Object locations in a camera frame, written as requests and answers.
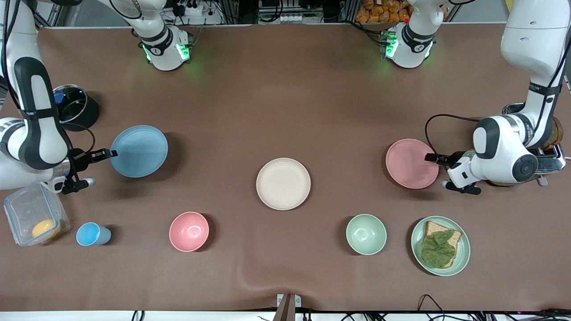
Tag black pot with blue handle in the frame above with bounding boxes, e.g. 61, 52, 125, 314
54, 85, 100, 132

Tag white power strip with plugs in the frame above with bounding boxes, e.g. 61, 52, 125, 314
172, 0, 211, 16

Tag pink bowl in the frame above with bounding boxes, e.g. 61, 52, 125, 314
169, 211, 210, 253

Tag glass lid with blue knob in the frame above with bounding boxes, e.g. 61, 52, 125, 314
54, 85, 87, 124

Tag pink plate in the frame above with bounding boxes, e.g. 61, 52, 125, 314
385, 139, 440, 189

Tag clear plastic lidded container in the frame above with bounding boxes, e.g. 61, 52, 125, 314
4, 182, 71, 247

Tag brown bread slice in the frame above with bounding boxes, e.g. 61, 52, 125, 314
542, 117, 564, 150

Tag green lettuce leaf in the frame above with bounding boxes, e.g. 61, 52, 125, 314
421, 230, 456, 269

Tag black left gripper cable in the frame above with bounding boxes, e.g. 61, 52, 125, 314
424, 114, 481, 155

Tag silver toaster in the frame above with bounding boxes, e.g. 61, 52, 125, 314
484, 103, 566, 187

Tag metal mounting bracket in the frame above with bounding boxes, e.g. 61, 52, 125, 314
273, 293, 302, 321

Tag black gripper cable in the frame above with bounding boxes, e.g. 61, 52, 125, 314
424, 114, 481, 155
65, 123, 96, 153

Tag toast bread slice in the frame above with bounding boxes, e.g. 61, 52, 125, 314
423, 221, 462, 268

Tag yellow round food piece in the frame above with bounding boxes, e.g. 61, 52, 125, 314
32, 219, 62, 240

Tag bag of bread rolls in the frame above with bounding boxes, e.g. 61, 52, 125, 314
356, 0, 413, 24

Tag beige plate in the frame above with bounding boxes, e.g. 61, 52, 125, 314
256, 158, 311, 211

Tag green plate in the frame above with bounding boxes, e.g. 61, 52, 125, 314
411, 216, 471, 276

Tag blue plate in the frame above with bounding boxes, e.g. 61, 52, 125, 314
110, 125, 169, 178

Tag green bowl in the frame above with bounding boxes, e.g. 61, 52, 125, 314
346, 214, 387, 255

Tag blue cup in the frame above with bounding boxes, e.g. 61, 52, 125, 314
76, 222, 112, 247

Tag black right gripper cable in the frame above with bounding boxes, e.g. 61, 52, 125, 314
65, 123, 96, 153

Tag black floor cable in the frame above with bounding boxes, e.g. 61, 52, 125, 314
417, 294, 447, 321

